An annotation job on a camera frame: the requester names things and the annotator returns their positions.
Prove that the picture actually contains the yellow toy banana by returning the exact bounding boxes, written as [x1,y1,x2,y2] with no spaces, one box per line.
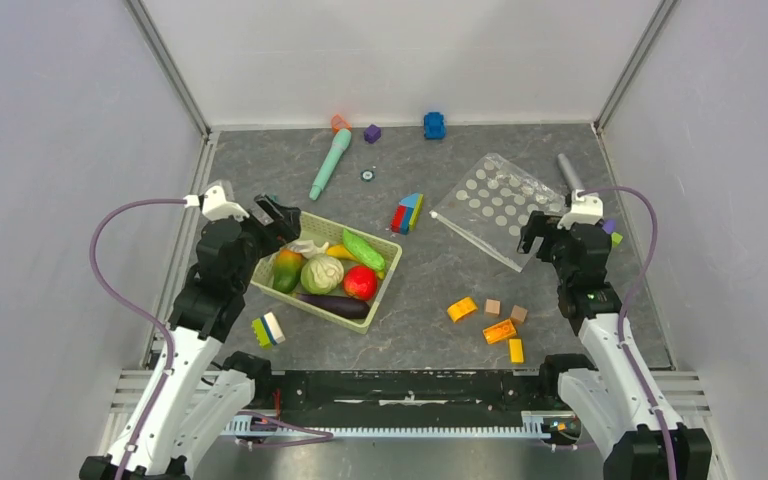
[325,244,362,265]

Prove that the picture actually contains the green white toy cabbage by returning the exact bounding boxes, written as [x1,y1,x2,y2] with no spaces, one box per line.
[300,254,345,295]

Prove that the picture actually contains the clear polka dot zip bag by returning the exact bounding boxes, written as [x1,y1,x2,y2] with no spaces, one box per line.
[430,153,567,272]

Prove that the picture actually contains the green toy cucumber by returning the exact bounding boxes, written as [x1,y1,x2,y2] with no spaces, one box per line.
[342,229,386,272]

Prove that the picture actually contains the red toy apple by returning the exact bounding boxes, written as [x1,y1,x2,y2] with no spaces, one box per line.
[342,265,378,301]

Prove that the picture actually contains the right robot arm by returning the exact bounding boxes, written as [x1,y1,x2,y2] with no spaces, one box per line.
[517,211,713,479]

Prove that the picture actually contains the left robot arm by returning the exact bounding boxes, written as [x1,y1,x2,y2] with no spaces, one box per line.
[79,195,301,479]

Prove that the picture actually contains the green orange toy mango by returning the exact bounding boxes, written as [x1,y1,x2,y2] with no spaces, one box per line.
[272,249,306,294]

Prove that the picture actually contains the white toy garlic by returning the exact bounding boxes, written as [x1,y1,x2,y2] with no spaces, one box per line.
[286,239,330,259]

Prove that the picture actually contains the purple toy cylinder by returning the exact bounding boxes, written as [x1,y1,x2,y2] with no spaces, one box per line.
[602,219,617,234]

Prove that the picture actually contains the grey toy microphone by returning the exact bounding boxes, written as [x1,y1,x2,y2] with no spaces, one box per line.
[556,153,585,191]

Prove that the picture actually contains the tan cube right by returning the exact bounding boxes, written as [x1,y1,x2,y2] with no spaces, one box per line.
[509,305,528,325]

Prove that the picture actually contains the tan cube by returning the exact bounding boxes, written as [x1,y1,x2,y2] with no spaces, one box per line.
[509,305,528,325]
[484,299,501,317]

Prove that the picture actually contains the light green plastic basket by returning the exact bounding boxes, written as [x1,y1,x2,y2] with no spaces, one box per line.
[251,211,402,334]

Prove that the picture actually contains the tan cube left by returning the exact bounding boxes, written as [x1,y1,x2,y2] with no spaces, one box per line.
[484,299,501,317]

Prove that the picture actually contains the translucent orange brick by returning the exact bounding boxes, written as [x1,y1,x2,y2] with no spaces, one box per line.
[482,319,517,345]

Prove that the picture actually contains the green blue white block stack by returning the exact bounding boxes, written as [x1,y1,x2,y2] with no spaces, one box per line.
[251,312,286,349]

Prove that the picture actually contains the yellow brick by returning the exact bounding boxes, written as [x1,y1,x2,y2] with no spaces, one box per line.
[507,338,525,364]

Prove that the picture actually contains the teal toy microphone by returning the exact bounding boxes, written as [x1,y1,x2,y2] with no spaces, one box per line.
[309,128,352,201]

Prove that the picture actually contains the purple toy eggplant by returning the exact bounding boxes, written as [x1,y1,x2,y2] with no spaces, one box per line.
[294,293,371,320]

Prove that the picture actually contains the orange rounded brick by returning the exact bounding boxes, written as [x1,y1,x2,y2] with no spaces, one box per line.
[446,296,478,323]

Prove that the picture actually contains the purple building block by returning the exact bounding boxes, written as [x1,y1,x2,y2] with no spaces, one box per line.
[363,124,382,144]

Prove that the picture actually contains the red blue green block stack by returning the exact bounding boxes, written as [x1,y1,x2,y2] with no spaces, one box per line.
[390,193,424,235]

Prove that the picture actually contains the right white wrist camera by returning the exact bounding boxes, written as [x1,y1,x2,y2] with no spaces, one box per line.
[557,189,604,230]

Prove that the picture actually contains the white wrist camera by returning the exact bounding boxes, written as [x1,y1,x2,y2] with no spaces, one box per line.
[201,184,249,222]
[557,189,604,230]

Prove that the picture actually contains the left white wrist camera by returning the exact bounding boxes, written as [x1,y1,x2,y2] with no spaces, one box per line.
[201,184,249,222]

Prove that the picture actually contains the orange wire shape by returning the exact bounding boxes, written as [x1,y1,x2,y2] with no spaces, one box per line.
[330,114,352,134]

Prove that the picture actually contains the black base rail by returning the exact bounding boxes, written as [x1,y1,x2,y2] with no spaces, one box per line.
[247,370,571,428]

